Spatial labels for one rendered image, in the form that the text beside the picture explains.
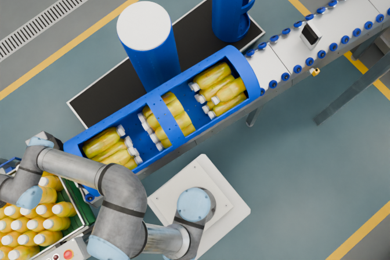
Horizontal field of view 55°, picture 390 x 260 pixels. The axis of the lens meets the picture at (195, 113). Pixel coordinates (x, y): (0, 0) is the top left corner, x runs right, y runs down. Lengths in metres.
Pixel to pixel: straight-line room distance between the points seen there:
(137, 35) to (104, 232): 1.19
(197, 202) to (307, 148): 1.65
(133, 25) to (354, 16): 1.18
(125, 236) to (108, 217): 0.06
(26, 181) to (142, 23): 1.04
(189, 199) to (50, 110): 1.95
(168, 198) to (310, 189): 1.48
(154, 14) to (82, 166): 1.09
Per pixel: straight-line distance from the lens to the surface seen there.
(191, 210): 1.35
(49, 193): 1.71
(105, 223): 1.00
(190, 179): 1.58
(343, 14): 2.22
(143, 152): 1.83
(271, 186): 2.79
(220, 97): 1.70
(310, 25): 1.95
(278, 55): 2.02
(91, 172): 1.09
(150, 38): 1.93
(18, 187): 1.28
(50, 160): 1.21
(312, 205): 2.85
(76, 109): 2.87
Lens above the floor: 2.75
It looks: 75 degrees down
